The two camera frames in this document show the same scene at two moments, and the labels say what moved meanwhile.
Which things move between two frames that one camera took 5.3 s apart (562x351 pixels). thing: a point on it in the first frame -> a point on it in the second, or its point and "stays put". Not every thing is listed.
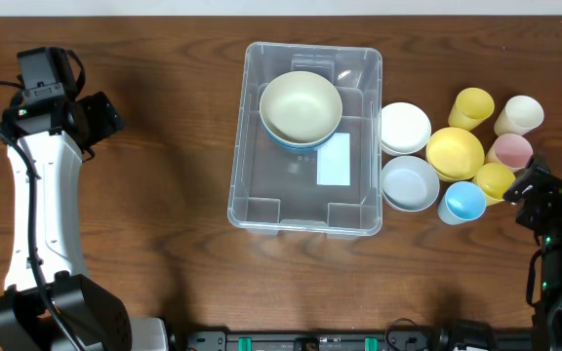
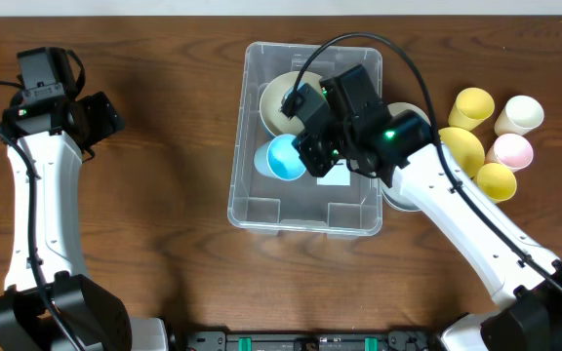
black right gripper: x=533 y=183 -> x=317 y=152
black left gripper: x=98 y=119 stays put
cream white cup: x=521 y=113 stays put
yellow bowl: x=455 y=153 stays put
